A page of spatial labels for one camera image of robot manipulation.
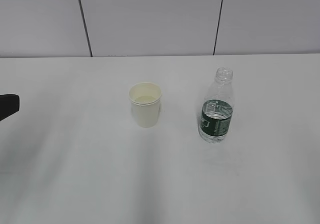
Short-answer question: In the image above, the clear plastic water bottle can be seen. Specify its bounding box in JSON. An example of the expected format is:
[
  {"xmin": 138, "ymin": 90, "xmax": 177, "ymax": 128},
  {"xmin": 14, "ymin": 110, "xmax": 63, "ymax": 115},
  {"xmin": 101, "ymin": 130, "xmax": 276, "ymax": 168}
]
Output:
[{"xmin": 198, "ymin": 67, "xmax": 235, "ymax": 143}]

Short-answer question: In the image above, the white paper cup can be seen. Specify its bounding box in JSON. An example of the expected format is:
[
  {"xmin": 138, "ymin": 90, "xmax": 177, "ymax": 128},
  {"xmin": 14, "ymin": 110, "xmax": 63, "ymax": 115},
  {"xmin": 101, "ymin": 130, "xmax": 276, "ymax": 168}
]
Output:
[{"xmin": 128, "ymin": 82, "xmax": 162, "ymax": 128}]

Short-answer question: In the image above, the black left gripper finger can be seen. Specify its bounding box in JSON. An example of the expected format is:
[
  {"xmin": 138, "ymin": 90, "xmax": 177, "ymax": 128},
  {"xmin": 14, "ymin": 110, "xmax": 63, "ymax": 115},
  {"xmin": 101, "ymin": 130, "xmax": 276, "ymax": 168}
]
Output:
[{"xmin": 0, "ymin": 94, "xmax": 20, "ymax": 121}]

